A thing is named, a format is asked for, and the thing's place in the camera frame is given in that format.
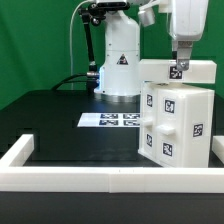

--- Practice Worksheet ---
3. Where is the white cabinet door panel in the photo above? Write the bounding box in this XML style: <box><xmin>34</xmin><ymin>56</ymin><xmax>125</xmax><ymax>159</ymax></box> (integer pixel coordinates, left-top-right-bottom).
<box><xmin>138</xmin><ymin>83</ymin><xmax>157</xmax><ymax>161</ymax></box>
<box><xmin>156</xmin><ymin>91</ymin><xmax>184</xmax><ymax>167</ymax></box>

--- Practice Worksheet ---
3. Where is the white cable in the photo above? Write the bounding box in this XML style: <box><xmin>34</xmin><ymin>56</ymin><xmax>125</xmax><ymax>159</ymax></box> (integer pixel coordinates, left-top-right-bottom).
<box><xmin>68</xmin><ymin>0</ymin><xmax>98</xmax><ymax>91</ymax></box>

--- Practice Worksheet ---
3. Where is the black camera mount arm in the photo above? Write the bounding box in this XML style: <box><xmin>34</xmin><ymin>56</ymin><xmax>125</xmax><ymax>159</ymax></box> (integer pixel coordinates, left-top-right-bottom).
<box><xmin>78</xmin><ymin>3</ymin><xmax>110</xmax><ymax>72</ymax></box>

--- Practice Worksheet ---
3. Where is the white marker sheet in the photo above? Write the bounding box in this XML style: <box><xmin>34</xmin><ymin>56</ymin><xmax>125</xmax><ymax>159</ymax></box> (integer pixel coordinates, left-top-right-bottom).
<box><xmin>78</xmin><ymin>113</ymin><xmax>140</xmax><ymax>128</ymax></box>

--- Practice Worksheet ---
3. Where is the black cables bundle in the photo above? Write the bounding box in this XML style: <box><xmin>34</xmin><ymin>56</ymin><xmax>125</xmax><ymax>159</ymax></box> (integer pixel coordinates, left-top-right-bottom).
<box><xmin>50</xmin><ymin>70</ymin><xmax>101</xmax><ymax>92</ymax></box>

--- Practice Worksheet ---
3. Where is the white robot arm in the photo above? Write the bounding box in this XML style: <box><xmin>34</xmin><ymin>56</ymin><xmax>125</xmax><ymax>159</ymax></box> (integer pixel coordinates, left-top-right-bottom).
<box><xmin>93</xmin><ymin>0</ymin><xmax>209</xmax><ymax>102</ymax></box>

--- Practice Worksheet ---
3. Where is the white U-shaped border frame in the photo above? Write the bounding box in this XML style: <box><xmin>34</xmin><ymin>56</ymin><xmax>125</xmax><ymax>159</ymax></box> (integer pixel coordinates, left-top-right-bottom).
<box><xmin>0</xmin><ymin>134</ymin><xmax>224</xmax><ymax>193</ymax></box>

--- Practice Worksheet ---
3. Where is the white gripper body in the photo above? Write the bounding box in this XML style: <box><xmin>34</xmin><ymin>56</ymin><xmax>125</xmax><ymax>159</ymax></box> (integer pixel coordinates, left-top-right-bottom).
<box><xmin>170</xmin><ymin>0</ymin><xmax>209</xmax><ymax>41</ymax></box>

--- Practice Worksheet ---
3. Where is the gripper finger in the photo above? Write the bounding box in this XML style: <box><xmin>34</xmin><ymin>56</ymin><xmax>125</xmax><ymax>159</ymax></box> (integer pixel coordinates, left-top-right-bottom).
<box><xmin>172</xmin><ymin>41</ymin><xmax>193</xmax><ymax>71</ymax></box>

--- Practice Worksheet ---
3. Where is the small white cabinet top block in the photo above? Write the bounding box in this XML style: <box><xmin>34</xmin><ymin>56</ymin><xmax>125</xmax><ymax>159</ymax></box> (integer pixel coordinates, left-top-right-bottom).
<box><xmin>138</xmin><ymin>59</ymin><xmax>217</xmax><ymax>84</ymax></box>

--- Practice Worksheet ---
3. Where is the white cabinet body box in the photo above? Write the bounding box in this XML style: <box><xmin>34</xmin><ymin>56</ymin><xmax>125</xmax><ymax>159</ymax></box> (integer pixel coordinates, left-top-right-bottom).
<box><xmin>138</xmin><ymin>82</ymin><xmax>214</xmax><ymax>168</ymax></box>

